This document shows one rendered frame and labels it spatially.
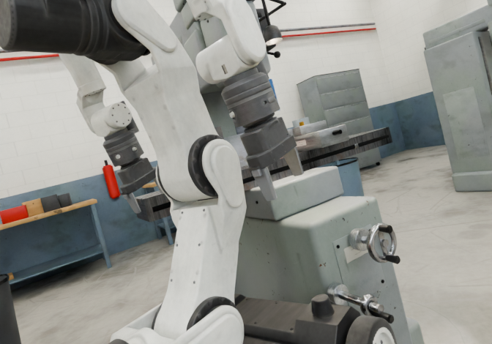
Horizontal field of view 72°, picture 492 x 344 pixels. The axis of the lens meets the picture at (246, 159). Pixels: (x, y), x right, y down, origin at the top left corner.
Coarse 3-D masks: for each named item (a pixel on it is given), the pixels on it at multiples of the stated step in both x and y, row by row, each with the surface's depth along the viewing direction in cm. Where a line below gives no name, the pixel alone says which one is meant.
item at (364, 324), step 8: (360, 320) 74; (368, 320) 73; (376, 320) 73; (384, 320) 76; (352, 328) 72; (360, 328) 71; (368, 328) 71; (376, 328) 72; (384, 328) 75; (352, 336) 70; (360, 336) 70; (368, 336) 69; (376, 336) 71; (384, 336) 77; (392, 336) 78
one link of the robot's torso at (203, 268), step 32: (224, 160) 73; (224, 192) 72; (192, 224) 75; (224, 224) 72; (192, 256) 72; (224, 256) 75; (192, 288) 69; (224, 288) 73; (160, 320) 70; (192, 320) 65
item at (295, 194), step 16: (288, 176) 137; (304, 176) 126; (320, 176) 129; (336, 176) 132; (256, 192) 125; (288, 192) 121; (304, 192) 124; (320, 192) 128; (336, 192) 131; (256, 208) 128; (272, 208) 118; (288, 208) 121; (304, 208) 124
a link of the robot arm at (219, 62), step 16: (208, 48) 60; (224, 48) 56; (208, 64) 59; (224, 64) 57; (240, 64) 55; (256, 64) 59; (208, 80) 62; (224, 80) 59; (240, 80) 57; (256, 80) 57; (224, 96) 59; (240, 96) 57
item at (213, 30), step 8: (256, 16) 141; (208, 24) 141; (216, 24) 135; (208, 32) 143; (216, 32) 137; (224, 32) 134; (208, 40) 144; (216, 40) 138; (264, 56) 141; (264, 64) 141
